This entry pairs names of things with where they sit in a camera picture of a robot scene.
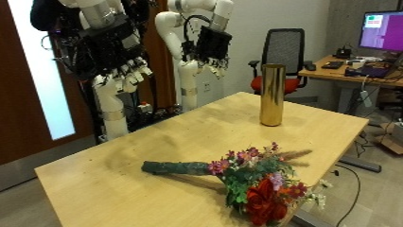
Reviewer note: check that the gold cylinder vase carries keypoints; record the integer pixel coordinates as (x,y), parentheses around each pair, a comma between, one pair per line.
(272,94)

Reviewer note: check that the white wall outlet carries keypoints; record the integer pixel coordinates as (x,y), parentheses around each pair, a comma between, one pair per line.
(206,86)

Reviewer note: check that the black desk device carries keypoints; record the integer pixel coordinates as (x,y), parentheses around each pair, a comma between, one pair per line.
(343,53)

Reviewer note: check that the white power strip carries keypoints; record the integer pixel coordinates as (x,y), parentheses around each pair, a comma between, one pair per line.
(366,98)

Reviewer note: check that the computer monitor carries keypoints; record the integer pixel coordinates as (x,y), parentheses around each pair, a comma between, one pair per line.
(383,31)

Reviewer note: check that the flower bouquet with stem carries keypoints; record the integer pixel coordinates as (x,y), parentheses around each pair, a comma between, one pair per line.
(251,179)

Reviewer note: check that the cardboard box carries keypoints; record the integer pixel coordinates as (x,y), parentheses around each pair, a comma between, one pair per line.
(392,138)

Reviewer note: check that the grey table foot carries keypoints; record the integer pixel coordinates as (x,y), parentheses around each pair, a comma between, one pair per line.
(360,164)

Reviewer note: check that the black keyboard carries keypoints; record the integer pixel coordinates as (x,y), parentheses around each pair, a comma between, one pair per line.
(332,65)

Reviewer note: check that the frosted door window panel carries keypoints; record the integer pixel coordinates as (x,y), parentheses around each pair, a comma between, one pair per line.
(45,78)

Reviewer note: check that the black mesh office chair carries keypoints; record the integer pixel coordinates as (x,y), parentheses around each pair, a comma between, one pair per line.
(283,47)

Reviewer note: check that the black computer mouse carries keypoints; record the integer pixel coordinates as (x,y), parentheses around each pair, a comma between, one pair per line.
(310,66)

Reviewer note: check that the person in dark clothing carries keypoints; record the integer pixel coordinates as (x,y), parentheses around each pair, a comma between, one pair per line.
(41,15)

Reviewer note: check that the wooden office desk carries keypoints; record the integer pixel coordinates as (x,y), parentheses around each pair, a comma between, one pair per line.
(323,74)

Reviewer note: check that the red emergency stop button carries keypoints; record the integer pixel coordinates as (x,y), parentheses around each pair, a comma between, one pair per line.
(145,106)

